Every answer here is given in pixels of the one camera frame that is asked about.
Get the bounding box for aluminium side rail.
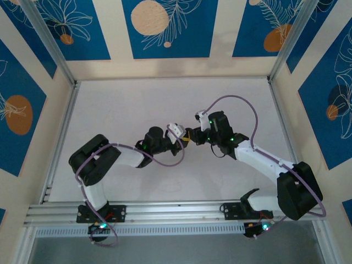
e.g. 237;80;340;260
268;78;302;166
40;81;81;206

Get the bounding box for aluminium frame post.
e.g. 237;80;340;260
267;0;321;83
19;0;78;86

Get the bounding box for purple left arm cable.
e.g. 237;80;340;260
75;125;185;248

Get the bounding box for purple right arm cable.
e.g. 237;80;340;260
205;95;328;234

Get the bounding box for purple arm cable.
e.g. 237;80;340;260
75;125;185;248
205;95;328;234

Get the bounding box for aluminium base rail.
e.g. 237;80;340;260
23;200;327;227

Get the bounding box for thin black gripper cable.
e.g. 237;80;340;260
210;143;227;159

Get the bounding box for grey slotted cable duct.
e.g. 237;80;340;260
35;222;246;238

